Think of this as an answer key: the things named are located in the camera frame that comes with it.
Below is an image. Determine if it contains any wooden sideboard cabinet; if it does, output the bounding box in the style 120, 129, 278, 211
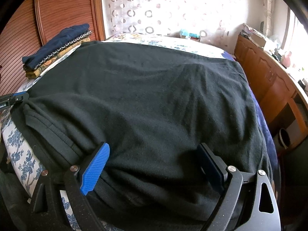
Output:
234, 35, 307, 148

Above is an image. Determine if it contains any blue tissue box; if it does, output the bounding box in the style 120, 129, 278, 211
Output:
180, 30, 200, 42

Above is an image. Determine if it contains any blue floral white sheet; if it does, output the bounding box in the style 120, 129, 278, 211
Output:
1, 33, 234, 230

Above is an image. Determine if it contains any black t-shirt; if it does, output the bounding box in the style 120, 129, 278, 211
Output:
10, 41, 273, 230

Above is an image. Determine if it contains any circle patterned sheer curtain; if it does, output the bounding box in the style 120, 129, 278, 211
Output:
103, 0, 242, 48

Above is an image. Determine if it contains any yellow patterned folded garment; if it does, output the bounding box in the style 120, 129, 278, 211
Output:
24, 30, 92, 79

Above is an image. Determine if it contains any navy folded garment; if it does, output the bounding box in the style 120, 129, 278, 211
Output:
22, 23, 92, 71

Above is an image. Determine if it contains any wooden wardrobe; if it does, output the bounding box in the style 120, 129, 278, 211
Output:
1, 0, 106, 95

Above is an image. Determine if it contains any cardboard box on cabinet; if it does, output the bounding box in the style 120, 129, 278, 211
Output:
242, 23, 266, 48

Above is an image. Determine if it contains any pink ceramic jar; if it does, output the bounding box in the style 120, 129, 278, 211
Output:
280, 51, 292, 68

